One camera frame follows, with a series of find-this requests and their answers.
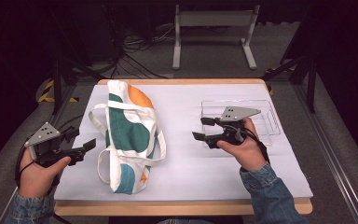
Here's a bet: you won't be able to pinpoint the white green orange tote bag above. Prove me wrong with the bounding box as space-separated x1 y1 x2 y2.
88 79 168 195

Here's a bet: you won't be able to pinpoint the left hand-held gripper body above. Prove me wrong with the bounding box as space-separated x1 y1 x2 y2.
23 121 86 168

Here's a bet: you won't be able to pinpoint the grey metal stand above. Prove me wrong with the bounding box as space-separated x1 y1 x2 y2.
172 4 260 71

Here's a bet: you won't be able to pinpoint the person's left hand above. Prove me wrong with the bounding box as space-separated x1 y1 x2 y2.
18 148 73 199

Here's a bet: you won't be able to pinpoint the black metal stand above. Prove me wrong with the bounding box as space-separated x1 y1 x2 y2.
260 54 319 115

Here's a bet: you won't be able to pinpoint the clear plastic tray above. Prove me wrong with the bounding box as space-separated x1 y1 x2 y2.
200 99 282 147

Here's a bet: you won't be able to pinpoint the person's right hand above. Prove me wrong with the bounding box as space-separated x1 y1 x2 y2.
216 117 269 172

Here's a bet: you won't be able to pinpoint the black floor cables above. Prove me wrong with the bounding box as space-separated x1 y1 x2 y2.
105 26 175 79

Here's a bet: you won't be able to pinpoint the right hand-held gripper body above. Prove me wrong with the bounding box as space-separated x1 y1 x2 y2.
204 106 261 149

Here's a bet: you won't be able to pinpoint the black tripod stand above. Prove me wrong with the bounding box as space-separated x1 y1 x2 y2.
48 8 106 116

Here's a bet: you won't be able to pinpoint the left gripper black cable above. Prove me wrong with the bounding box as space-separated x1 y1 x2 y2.
14 144 37 189

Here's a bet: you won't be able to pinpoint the yellow black hazard tape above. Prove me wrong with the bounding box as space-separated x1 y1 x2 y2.
36 78 80 104

